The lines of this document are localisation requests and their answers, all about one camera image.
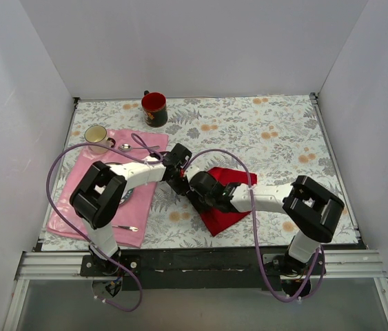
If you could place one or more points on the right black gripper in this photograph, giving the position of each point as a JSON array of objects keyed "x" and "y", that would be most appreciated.
[{"x": 197, "y": 198}]

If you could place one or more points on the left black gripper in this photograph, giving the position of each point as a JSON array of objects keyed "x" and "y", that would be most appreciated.
[{"x": 178, "y": 183}]

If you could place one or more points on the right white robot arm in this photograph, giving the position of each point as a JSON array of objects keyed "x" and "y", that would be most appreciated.
[{"x": 314, "y": 209}]

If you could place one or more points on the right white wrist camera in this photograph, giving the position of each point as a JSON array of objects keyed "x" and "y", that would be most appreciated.
[{"x": 191, "y": 171}]

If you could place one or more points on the silver fork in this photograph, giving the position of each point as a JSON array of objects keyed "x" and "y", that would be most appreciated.
[{"x": 128, "y": 228}]

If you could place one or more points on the black mounting base plate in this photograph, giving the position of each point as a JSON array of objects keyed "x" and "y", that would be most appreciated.
[{"x": 203, "y": 268}]

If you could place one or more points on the red cloth napkin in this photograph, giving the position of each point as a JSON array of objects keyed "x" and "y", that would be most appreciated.
[{"x": 215, "y": 220}]

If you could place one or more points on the cream enamel mug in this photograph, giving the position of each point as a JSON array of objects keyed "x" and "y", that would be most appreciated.
[{"x": 99, "y": 138}]

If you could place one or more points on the black red mug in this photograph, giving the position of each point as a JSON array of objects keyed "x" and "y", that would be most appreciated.
[{"x": 154, "y": 105}]

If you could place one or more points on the aluminium frame rail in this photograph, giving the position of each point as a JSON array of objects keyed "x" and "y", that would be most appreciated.
[{"x": 339, "y": 264}]

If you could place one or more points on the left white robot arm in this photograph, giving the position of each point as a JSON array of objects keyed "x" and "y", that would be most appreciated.
[{"x": 97, "y": 197}]

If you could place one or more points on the pink cloth placemat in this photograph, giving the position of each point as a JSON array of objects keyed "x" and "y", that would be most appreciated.
[{"x": 134, "y": 212}]

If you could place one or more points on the silver spoon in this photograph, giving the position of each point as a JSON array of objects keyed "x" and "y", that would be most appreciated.
[{"x": 127, "y": 147}]

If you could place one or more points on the white plate teal rim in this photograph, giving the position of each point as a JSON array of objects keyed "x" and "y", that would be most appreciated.
[{"x": 127, "y": 195}]

